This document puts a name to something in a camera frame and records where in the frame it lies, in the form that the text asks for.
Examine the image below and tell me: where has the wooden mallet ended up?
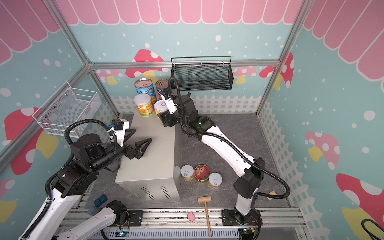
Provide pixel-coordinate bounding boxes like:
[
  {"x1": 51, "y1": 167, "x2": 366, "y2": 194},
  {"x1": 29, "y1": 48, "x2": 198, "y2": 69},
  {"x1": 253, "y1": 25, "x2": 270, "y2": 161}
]
[{"x1": 198, "y1": 196, "x2": 213, "y2": 238}]

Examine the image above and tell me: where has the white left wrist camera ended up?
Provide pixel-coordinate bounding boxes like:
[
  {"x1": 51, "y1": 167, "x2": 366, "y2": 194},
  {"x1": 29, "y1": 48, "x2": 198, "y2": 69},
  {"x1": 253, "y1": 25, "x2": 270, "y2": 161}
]
[{"x1": 109, "y1": 119, "x2": 130, "y2": 147}]

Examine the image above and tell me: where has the small wooden block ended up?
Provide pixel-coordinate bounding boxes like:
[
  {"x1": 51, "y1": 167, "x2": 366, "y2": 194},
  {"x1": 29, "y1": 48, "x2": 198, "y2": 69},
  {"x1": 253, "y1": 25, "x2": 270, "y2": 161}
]
[{"x1": 267, "y1": 191, "x2": 277, "y2": 201}]

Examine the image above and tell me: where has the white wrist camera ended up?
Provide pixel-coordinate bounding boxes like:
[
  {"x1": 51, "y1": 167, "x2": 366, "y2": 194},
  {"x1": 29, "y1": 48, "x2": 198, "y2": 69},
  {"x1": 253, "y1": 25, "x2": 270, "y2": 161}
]
[
  {"x1": 161, "y1": 94, "x2": 178, "y2": 115},
  {"x1": 109, "y1": 119, "x2": 130, "y2": 147}
]

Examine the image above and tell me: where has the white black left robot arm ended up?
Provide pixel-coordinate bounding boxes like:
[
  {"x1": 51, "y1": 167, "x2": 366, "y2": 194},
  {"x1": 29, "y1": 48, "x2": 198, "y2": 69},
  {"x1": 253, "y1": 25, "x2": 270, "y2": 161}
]
[{"x1": 20, "y1": 119, "x2": 152, "y2": 240}]

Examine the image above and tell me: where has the white wire mesh basket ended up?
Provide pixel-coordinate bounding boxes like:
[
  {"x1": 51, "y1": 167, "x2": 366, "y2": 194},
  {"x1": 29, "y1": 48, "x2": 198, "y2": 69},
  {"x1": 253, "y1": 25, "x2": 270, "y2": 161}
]
[{"x1": 32, "y1": 82, "x2": 102, "y2": 136}]

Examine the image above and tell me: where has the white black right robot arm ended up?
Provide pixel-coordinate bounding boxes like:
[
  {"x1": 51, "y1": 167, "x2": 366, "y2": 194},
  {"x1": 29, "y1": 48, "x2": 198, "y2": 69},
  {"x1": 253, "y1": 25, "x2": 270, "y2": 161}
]
[{"x1": 160, "y1": 77, "x2": 291, "y2": 225}]

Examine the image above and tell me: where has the pink eraser blob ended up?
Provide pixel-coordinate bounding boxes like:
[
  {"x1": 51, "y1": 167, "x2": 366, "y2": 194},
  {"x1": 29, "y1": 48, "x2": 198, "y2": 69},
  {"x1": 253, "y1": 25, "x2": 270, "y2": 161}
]
[{"x1": 187, "y1": 212, "x2": 196, "y2": 223}]

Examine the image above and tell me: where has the grey metal cabinet counter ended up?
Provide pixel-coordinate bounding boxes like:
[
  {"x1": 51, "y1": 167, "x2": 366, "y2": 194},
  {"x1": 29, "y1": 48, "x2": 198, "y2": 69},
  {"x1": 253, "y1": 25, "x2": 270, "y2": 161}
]
[{"x1": 115, "y1": 113, "x2": 182, "y2": 204}]

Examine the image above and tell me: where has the black wire mesh basket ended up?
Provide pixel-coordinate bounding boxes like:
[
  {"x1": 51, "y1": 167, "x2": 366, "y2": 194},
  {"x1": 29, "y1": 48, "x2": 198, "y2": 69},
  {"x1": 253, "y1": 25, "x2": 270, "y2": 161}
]
[{"x1": 171, "y1": 56, "x2": 234, "y2": 91}]

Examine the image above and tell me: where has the dark chopped tomatoes can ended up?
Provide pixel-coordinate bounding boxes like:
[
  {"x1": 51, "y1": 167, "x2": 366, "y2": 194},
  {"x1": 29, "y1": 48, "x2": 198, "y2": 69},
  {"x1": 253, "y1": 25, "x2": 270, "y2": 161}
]
[{"x1": 156, "y1": 79, "x2": 169, "y2": 100}]

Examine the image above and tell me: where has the green yellow white lid can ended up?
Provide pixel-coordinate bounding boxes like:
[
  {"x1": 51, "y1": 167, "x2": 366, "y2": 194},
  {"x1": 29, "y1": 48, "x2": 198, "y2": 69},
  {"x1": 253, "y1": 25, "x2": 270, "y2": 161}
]
[{"x1": 134, "y1": 94, "x2": 154, "y2": 117}]

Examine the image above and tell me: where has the white lid small can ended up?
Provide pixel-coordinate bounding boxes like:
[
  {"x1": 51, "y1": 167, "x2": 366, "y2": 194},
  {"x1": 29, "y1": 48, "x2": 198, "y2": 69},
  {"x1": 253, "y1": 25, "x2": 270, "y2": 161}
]
[{"x1": 154, "y1": 100, "x2": 168, "y2": 119}]

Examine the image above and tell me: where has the yellow can silver lid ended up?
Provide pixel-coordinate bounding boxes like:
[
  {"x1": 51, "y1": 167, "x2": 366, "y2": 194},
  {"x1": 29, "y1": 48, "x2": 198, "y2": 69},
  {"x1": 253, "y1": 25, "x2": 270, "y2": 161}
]
[{"x1": 209, "y1": 173, "x2": 223, "y2": 189}]

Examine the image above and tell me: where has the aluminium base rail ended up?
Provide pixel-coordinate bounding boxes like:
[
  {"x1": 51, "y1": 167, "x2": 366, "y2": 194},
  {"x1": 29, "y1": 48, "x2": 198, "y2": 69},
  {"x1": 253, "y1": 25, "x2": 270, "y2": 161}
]
[{"x1": 59, "y1": 206, "x2": 307, "y2": 240}]

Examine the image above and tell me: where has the teal small block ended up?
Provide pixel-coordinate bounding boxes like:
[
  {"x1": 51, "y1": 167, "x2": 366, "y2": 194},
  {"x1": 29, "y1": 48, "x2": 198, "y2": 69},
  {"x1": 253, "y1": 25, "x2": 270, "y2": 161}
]
[{"x1": 94, "y1": 194, "x2": 108, "y2": 208}]

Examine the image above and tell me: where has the red lid flat tin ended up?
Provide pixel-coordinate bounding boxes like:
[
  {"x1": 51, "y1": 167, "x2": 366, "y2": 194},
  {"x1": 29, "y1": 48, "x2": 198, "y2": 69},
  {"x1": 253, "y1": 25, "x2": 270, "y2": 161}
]
[{"x1": 194, "y1": 165, "x2": 211, "y2": 183}]

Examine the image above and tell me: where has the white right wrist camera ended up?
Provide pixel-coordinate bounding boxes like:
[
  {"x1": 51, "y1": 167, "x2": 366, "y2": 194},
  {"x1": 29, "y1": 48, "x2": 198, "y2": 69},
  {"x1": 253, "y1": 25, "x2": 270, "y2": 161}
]
[{"x1": 161, "y1": 94, "x2": 178, "y2": 115}]

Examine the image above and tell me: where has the blue chicken noodle soup can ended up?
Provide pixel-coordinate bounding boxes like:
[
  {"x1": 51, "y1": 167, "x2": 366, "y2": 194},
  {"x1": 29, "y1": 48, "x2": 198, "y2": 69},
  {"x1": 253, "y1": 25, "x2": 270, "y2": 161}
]
[{"x1": 135, "y1": 78, "x2": 157, "y2": 104}]

